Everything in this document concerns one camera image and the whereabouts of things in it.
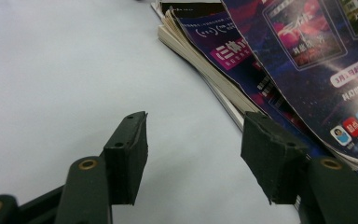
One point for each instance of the purple cover magazine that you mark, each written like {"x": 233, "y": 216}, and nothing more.
{"x": 323, "y": 77}
{"x": 227, "y": 53}

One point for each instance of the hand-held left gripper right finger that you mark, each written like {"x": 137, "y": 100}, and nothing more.
{"x": 270, "y": 158}

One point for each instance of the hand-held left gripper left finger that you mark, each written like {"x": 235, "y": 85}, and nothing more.
{"x": 126, "y": 161}

